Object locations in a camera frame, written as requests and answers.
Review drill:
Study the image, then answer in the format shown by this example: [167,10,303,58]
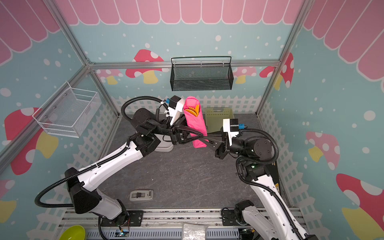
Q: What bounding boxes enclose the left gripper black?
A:
[150,113,208,146]

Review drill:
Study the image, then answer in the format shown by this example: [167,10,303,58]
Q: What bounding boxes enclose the green perforated plastic basket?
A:
[205,108,234,134]

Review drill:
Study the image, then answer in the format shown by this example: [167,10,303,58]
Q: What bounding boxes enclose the orange plastic knife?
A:
[194,105,200,117]

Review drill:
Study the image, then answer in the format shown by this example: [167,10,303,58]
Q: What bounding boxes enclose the pink paper napkin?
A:
[184,96,208,136]

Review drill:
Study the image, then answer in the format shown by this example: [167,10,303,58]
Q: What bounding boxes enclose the white plastic tub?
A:
[155,134,174,152]

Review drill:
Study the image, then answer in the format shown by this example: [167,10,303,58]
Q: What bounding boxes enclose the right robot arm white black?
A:
[195,129,317,240]

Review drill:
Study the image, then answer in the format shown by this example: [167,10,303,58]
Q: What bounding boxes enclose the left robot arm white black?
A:
[35,96,209,226]

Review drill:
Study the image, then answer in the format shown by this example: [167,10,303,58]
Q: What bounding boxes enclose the black flat box yellow label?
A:
[267,164,281,193]

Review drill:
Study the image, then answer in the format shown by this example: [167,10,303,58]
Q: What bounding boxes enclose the clear plastic bag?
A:
[182,223,208,240]

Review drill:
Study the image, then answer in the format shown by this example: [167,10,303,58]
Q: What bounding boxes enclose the lime green bowl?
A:
[59,225,87,240]

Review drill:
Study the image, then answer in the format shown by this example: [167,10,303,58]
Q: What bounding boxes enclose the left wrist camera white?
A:
[165,96,186,126]

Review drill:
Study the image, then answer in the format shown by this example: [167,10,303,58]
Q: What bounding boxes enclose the black mesh wall basket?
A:
[170,56,234,91]

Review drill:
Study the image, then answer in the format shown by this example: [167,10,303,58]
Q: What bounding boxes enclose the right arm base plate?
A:
[221,208,240,226]

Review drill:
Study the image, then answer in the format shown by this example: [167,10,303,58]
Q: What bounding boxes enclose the grey switch box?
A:
[130,190,154,202]

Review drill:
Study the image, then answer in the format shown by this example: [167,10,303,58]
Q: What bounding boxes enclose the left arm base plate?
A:
[101,210,144,228]

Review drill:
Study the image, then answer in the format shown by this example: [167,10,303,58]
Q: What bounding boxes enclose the white wire wall basket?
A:
[32,82,102,138]

